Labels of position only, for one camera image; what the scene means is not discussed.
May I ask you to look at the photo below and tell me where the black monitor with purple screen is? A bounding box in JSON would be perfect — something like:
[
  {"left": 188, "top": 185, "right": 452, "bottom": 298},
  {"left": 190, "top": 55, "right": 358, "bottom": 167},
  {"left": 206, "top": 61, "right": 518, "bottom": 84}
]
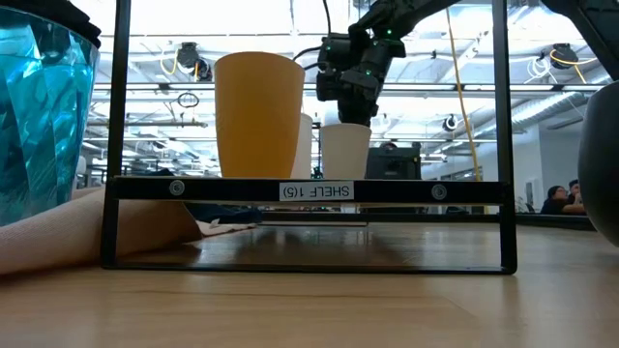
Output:
[{"left": 365, "top": 143, "right": 423, "bottom": 182}]

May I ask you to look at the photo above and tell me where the navy blue cloth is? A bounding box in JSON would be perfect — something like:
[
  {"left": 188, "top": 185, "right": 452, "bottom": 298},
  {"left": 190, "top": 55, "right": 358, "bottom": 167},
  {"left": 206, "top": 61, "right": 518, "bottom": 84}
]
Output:
[{"left": 185, "top": 202, "right": 265, "bottom": 225}]

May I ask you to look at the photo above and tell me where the teal faceted plastic tumbler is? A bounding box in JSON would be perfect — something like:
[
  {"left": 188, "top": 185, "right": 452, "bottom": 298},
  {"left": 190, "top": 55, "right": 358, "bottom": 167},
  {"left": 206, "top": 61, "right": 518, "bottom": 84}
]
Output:
[{"left": 0, "top": 7, "right": 102, "bottom": 227}]

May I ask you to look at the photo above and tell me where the yellow hanging cable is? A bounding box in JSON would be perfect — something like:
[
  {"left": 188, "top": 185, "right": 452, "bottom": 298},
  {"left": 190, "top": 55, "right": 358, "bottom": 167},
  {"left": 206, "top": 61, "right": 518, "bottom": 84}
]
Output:
[{"left": 443, "top": 7, "right": 485, "bottom": 183}]

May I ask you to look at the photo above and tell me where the beige cloth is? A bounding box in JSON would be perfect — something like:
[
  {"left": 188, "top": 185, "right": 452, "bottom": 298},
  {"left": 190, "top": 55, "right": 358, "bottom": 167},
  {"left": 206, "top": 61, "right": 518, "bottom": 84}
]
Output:
[{"left": 0, "top": 187, "right": 204, "bottom": 276}]

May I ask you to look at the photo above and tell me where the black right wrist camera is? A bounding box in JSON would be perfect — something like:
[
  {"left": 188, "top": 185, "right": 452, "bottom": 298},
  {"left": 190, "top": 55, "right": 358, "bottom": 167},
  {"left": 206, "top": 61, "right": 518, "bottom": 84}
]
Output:
[{"left": 315, "top": 32, "right": 353, "bottom": 103}]

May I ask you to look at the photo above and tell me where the orange plastic cup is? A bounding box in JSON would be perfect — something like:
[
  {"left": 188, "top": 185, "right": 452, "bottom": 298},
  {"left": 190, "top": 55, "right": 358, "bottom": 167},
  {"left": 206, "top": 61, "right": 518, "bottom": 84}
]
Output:
[{"left": 213, "top": 50, "right": 307, "bottom": 180}]

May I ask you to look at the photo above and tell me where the black metal table frame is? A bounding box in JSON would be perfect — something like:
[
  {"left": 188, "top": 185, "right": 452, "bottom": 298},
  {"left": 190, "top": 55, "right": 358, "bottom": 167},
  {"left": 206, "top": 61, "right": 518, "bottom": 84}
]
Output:
[{"left": 260, "top": 210, "right": 597, "bottom": 232}]

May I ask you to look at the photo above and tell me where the beige ribbed cup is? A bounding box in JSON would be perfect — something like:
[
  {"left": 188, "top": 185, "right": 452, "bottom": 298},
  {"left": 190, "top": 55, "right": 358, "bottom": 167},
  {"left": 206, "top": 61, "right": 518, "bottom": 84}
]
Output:
[{"left": 318, "top": 122, "right": 373, "bottom": 181}]

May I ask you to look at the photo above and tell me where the black metal shelf frame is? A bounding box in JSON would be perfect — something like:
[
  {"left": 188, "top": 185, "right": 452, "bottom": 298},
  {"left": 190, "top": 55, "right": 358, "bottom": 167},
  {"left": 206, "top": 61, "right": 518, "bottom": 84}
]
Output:
[{"left": 99, "top": 0, "right": 518, "bottom": 276}]

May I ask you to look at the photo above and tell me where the black mug with orange inside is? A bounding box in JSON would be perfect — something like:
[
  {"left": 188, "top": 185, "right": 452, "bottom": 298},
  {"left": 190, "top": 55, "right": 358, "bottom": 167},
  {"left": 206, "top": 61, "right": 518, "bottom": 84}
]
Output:
[{"left": 577, "top": 80, "right": 619, "bottom": 248}]

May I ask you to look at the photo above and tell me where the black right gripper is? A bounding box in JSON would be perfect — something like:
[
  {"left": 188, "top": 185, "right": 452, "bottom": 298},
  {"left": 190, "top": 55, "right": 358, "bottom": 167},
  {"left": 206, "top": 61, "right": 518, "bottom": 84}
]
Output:
[{"left": 337, "top": 26, "right": 408, "bottom": 128}]

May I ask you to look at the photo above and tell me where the person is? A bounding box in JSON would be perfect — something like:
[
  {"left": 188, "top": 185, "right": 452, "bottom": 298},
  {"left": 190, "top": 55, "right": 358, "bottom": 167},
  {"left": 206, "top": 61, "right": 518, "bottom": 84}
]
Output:
[
  {"left": 540, "top": 185, "right": 573, "bottom": 217},
  {"left": 566, "top": 178, "right": 587, "bottom": 217}
]

